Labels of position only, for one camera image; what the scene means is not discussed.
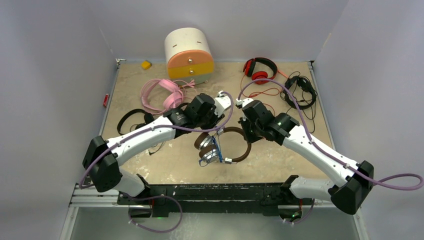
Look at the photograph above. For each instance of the red black headphones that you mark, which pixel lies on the red black headphones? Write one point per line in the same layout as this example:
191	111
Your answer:
249	68

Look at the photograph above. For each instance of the brown leather silver headphones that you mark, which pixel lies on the brown leather silver headphones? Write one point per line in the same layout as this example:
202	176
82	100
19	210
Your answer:
232	143

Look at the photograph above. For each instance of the pink headphones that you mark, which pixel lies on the pink headphones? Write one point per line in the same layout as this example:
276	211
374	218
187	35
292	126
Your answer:
172	92

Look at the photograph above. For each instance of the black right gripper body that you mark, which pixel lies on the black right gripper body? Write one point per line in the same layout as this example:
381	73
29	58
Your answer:
252	132

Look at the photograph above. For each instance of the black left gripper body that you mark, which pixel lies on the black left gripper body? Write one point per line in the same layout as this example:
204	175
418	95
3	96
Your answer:
207	122

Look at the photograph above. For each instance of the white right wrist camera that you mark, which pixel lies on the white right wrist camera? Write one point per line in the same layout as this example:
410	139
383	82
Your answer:
241	103

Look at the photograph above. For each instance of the black headphones right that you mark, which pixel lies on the black headphones right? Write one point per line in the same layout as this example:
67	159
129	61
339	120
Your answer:
305	95

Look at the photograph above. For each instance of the small red clip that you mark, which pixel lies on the small red clip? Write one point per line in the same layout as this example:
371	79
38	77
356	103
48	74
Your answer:
106	100

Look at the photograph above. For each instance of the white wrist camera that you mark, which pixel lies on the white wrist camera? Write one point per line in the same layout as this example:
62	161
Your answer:
241	103
222	103

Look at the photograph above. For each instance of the cream orange yellow drawer box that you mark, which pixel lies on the cream orange yellow drawer box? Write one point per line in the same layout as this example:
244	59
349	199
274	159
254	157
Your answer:
188	56

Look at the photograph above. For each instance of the small yellow block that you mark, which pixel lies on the small yellow block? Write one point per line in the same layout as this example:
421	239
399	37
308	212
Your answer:
145	65

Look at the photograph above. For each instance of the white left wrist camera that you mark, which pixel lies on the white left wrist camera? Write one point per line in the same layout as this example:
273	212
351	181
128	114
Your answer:
222	103

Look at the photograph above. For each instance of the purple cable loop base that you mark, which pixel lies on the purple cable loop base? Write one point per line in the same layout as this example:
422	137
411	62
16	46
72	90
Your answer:
157	211

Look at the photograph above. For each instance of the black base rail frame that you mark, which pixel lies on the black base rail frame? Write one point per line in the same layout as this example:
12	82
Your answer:
267	199

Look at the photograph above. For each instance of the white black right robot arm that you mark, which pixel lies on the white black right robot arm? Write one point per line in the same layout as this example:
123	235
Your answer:
347	185

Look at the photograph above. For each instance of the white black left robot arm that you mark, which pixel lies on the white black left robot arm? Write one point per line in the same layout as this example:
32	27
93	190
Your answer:
104	157

